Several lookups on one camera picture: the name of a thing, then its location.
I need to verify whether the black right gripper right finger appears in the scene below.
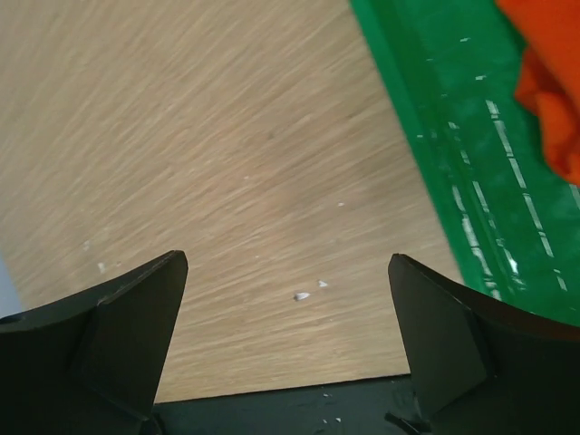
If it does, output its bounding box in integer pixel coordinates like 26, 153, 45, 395
388, 254, 579, 435

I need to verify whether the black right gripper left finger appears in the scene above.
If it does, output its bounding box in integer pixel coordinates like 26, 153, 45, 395
1, 250, 188, 434

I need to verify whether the orange t shirt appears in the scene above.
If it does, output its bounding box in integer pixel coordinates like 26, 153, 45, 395
496, 0, 579, 186

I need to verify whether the green plastic tray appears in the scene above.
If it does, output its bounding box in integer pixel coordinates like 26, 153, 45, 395
353, 1, 579, 324

